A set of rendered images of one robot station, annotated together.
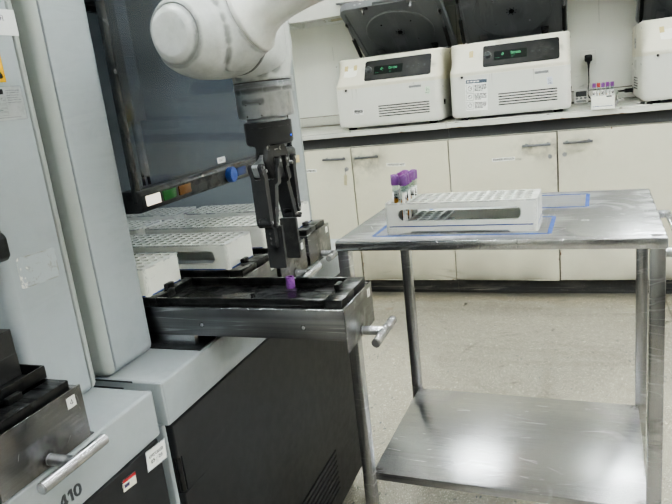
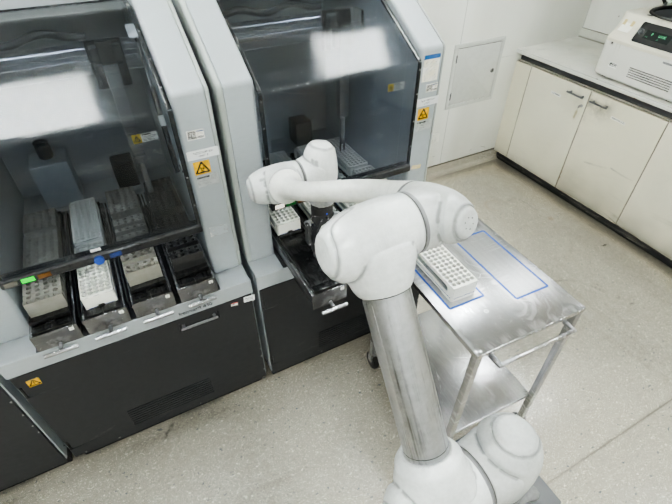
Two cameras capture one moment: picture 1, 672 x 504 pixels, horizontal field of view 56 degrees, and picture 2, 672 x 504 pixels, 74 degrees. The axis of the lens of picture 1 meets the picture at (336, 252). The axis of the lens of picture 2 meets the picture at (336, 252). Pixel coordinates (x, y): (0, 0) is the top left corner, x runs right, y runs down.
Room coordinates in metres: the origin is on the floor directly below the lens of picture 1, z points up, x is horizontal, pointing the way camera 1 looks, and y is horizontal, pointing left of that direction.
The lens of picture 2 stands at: (0.13, -0.75, 1.93)
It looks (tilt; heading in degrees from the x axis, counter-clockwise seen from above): 41 degrees down; 41
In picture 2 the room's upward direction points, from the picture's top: straight up
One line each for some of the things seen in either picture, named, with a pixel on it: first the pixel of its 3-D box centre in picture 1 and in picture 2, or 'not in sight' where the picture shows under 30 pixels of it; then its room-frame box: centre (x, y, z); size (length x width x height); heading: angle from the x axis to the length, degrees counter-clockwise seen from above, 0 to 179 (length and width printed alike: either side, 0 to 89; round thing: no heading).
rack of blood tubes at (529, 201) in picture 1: (462, 211); (438, 264); (1.25, -0.26, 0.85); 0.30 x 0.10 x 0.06; 66
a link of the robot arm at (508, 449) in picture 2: not in sight; (501, 455); (0.75, -0.73, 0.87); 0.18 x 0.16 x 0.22; 160
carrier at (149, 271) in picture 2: not in sight; (144, 273); (0.54, 0.49, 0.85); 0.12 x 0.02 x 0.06; 159
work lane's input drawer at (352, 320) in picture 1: (185, 307); (293, 243); (1.05, 0.27, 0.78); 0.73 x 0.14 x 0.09; 68
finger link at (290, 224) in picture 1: (290, 237); not in sight; (1.05, 0.07, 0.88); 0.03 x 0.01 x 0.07; 69
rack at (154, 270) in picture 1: (96, 277); (275, 208); (1.11, 0.44, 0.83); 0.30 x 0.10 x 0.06; 68
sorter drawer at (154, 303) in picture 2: not in sight; (138, 249); (0.62, 0.70, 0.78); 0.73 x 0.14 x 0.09; 68
